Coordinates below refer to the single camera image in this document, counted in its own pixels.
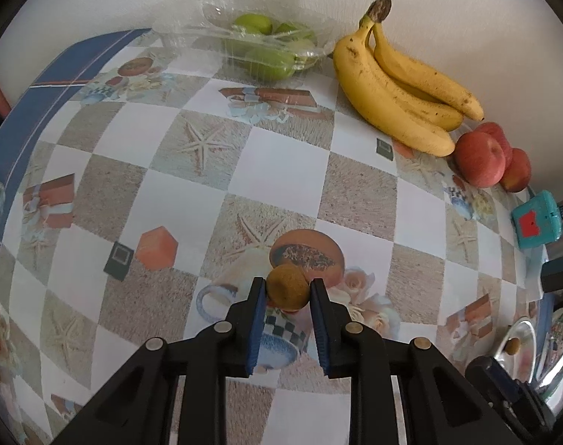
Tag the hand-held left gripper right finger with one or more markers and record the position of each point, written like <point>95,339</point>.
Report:
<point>319,324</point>

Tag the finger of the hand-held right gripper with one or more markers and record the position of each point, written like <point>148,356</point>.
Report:
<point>504,380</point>

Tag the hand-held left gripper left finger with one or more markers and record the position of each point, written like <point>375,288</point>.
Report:
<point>258,324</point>

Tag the round metal plate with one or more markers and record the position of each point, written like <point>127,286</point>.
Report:
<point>522,366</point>

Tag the brown longan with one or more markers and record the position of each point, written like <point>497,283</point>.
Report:
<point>287,287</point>

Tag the black power adapter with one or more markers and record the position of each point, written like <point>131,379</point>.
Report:
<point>557,274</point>

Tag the teal plastic box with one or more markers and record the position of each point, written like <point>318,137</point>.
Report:
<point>536,220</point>

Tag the pale red apple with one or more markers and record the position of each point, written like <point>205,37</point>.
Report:
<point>480,157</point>

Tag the yellow banana bunch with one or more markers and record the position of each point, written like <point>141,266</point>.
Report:
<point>392,97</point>

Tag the clear plastic clamshell container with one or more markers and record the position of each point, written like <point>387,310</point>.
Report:
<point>193,28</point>

